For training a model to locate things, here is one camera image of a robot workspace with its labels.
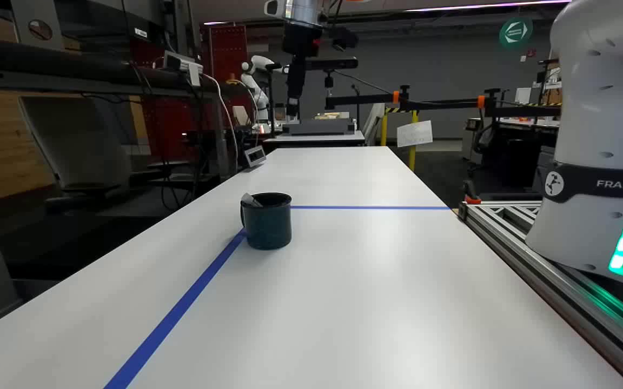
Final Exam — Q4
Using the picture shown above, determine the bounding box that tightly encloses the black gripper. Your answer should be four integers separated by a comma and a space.
282, 21, 322, 122

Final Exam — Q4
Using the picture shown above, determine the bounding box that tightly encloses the dark green mug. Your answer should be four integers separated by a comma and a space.
237, 190, 293, 253

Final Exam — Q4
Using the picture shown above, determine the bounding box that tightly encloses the background white table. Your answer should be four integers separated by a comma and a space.
261, 127, 368, 150

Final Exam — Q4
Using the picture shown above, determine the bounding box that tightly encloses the small grey display box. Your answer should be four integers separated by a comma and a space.
243, 142, 269, 170

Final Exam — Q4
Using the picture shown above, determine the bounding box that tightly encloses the red cabinet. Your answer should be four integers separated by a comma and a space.
202, 19, 248, 97

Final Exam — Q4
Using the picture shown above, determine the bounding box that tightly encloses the white power strip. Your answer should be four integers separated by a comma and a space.
159, 49, 206, 89

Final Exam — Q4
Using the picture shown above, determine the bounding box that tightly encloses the white paper sign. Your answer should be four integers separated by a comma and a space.
394, 119, 434, 151

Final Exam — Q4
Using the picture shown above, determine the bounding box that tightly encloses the short blue tape line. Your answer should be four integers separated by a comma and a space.
289, 204, 452, 214

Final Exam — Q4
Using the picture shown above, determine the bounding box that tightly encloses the black bar with orange clamps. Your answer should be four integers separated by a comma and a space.
324, 82, 562, 114

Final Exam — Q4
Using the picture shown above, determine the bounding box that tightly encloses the grey box under shelf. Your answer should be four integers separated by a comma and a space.
19, 95, 135, 192

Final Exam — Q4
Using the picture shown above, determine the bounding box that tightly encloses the long blue tape line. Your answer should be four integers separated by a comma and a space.
103, 231, 246, 389

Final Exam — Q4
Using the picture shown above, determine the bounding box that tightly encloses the round green logo sign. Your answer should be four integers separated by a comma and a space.
498, 15, 534, 49

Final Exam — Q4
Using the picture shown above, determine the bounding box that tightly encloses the dark metal shelf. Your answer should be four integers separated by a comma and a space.
0, 33, 216, 102

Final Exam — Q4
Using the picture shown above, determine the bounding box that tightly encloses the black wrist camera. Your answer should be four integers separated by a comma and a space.
326, 26, 361, 55

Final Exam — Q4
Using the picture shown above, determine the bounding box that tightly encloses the yellow post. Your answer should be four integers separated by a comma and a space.
406, 107, 421, 173
378, 107, 392, 150

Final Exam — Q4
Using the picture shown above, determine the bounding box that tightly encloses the aluminium rail frame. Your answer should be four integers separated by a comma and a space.
456, 199, 623, 389

